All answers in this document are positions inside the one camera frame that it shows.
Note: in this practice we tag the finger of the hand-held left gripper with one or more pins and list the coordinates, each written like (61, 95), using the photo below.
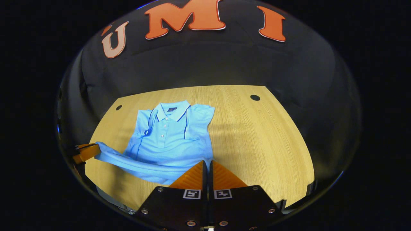
(88, 152)

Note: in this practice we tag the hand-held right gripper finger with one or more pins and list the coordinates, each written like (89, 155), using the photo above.
(205, 205)
(211, 208)

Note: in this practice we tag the black backdrop cloth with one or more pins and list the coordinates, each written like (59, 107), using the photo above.
(208, 61)

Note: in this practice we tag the light blue T-shirt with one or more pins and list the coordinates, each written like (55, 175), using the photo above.
(167, 144)

